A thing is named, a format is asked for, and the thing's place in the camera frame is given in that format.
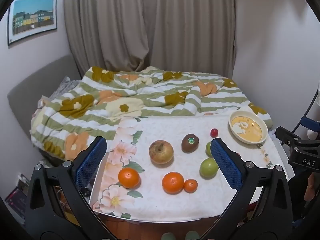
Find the large orange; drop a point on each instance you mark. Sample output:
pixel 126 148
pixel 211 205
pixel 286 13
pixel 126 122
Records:
pixel 173 183
pixel 128 178

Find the brown kiwi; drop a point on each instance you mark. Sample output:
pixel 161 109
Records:
pixel 190 143

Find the white floral cloth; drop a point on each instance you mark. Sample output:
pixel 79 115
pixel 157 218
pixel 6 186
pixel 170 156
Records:
pixel 155 200

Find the pile of books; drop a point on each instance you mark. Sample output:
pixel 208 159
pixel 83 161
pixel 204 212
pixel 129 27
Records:
pixel 16 200

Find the white floral tablecloth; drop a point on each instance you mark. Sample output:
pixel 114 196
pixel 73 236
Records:
pixel 284 158

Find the framed wall poster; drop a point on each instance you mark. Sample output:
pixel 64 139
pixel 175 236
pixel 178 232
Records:
pixel 32 17

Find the red cherry tomato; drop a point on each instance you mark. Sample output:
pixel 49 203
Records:
pixel 214 132

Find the cream yellow bowl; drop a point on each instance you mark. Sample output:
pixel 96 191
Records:
pixel 250 130

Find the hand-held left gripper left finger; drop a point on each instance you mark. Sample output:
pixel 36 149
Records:
pixel 91 163

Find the green apple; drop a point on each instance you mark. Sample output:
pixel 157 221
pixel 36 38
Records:
pixel 208 150
pixel 208 168

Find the green slipper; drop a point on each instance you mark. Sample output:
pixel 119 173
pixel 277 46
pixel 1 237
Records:
pixel 168 236
pixel 191 235

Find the grey bed headboard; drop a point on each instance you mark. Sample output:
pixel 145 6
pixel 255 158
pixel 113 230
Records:
pixel 37 80

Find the large yellow-red apple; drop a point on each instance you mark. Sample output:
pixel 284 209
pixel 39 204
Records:
pixel 161 152

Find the beige curtain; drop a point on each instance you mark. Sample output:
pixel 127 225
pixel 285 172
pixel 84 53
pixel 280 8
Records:
pixel 150 25

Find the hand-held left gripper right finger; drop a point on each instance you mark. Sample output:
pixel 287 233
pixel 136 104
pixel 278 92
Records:
pixel 226 166

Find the person's right hand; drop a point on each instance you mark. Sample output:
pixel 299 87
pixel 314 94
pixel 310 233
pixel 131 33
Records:
pixel 310 187

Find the grey patterned pillow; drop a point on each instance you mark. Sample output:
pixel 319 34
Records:
pixel 66 86

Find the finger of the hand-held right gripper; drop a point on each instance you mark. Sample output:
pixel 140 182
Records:
pixel 288 136
pixel 311 123

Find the small orange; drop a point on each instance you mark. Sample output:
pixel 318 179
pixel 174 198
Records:
pixel 190 186

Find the green striped floral blanket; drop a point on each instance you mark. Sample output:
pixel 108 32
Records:
pixel 125 92

